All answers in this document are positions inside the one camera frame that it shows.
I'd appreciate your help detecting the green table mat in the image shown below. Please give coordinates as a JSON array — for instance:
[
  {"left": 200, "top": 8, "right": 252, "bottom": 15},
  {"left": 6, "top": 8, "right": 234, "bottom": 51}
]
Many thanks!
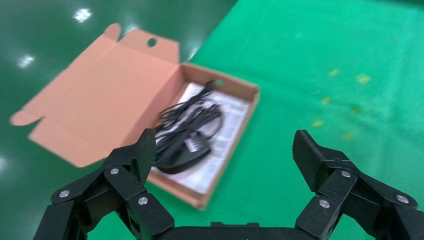
[{"left": 86, "top": 0, "right": 424, "bottom": 240}]

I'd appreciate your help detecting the black wired computer mouse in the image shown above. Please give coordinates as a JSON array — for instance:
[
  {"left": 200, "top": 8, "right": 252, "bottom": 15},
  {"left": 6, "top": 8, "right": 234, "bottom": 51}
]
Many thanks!
[{"left": 153, "top": 130, "right": 212, "bottom": 176}]

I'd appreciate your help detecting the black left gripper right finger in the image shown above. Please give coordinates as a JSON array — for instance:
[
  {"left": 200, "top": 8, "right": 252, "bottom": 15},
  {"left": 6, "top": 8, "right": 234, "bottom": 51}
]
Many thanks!
[{"left": 292, "top": 129, "right": 424, "bottom": 240}]

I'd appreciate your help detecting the open brown cardboard box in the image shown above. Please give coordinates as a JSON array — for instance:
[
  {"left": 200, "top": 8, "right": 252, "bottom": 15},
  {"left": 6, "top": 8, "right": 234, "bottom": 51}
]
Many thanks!
[{"left": 9, "top": 22, "right": 261, "bottom": 212}]

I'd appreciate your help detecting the white printed paper sheet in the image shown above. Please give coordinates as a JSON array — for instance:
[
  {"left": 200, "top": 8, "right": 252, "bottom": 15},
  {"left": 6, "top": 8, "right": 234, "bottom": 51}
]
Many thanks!
[{"left": 150, "top": 82, "right": 252, "bottom": 197}]

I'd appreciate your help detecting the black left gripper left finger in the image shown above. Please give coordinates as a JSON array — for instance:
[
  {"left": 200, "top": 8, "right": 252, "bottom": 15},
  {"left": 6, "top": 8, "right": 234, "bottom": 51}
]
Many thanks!
[{"left": 33, "top": 128, "right": 175, "bottom": 240}]

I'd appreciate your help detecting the black data cable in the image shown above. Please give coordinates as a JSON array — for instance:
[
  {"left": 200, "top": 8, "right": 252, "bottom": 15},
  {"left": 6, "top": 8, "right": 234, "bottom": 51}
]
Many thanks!
[{"left": 157, "top": 80, "right": 225, "bottom": 143}]

